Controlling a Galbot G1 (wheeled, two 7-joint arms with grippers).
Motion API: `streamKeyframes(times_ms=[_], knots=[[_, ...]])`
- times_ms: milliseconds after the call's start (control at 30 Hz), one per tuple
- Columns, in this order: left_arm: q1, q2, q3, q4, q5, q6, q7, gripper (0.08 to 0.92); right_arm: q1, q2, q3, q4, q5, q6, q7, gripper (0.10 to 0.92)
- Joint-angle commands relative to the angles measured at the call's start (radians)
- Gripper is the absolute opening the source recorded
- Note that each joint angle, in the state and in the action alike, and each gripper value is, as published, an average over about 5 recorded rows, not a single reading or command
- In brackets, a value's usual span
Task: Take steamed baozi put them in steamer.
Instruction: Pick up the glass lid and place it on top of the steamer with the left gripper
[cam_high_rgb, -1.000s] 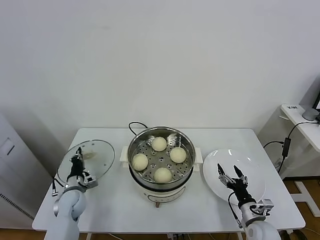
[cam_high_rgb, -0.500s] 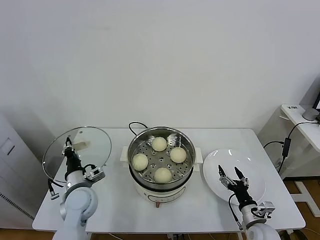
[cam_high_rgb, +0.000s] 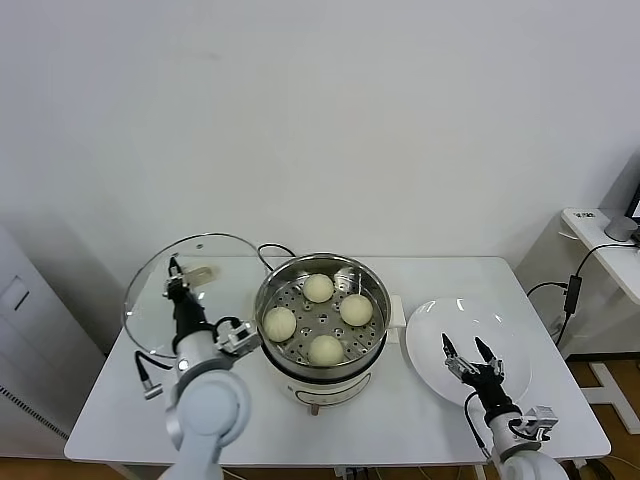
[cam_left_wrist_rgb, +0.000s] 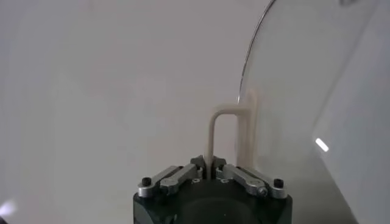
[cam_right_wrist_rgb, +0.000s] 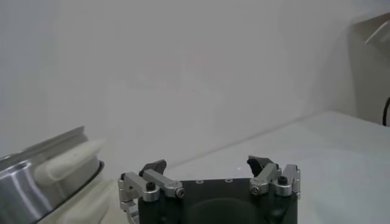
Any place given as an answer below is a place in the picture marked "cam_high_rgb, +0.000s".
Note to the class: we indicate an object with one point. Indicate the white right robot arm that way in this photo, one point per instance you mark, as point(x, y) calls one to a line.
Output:
point(525, 465)

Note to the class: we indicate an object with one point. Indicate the grey cylindrical stand base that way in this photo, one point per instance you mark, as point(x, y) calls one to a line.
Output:
point(617, 229)

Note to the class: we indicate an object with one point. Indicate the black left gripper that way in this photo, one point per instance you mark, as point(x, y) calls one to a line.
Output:
point(187, 320)

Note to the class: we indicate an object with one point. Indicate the white steamed baozi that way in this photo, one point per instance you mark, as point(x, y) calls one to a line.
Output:
point(280, 324)
point(325, 350)
point(318, 287)
point(357, 310)

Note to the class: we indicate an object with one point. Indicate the white round plate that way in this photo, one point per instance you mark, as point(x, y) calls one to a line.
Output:
point(440, 320)

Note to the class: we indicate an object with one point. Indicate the grey computer monitor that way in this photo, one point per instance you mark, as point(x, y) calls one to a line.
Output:
point(625, 180)

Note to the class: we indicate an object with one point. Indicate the stainless steel steamer insert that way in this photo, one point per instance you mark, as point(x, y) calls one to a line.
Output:
point(280, 290)

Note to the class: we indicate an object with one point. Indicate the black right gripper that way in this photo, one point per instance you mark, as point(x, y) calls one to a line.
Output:
point(487, 392)

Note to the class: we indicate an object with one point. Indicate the glass pot lid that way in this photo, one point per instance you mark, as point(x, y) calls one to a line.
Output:
point(202, 276)

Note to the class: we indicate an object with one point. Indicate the white cabinet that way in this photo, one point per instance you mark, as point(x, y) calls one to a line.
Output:
point(30, 350)

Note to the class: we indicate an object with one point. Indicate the cream electric cooker base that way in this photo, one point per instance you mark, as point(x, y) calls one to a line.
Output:
point(325, 395)

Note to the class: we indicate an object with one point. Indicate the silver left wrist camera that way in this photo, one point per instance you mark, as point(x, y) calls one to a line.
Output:
point(235, 339)

